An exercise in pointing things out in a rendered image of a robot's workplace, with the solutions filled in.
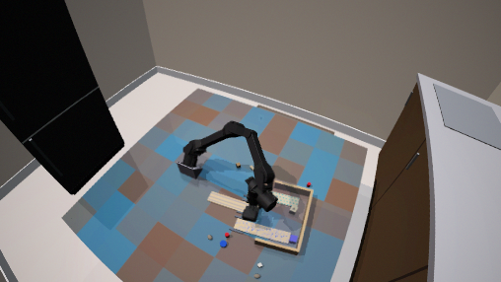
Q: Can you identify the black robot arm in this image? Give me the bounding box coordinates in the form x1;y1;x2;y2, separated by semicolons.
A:
181;120;278;212

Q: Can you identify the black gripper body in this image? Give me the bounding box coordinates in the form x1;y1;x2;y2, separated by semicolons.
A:
242;195;259;222

